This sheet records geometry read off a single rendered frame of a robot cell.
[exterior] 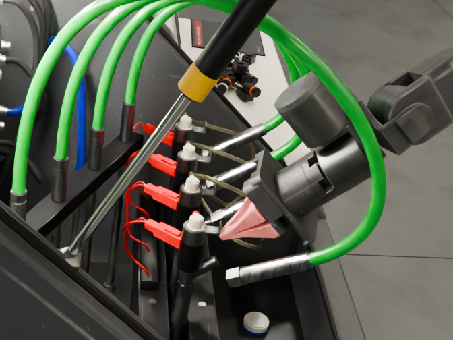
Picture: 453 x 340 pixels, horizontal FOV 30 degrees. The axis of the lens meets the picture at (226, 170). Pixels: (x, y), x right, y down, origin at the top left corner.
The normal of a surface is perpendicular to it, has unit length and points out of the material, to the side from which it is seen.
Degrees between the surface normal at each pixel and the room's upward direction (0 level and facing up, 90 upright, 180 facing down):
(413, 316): 0
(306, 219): 42
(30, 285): 90
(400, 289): 0
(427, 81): 71
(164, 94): 90
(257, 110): 0
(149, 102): 90
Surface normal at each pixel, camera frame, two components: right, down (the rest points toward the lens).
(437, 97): 0.20, 0.22
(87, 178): 0.15, -0.85
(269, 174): 0.77, -0.49
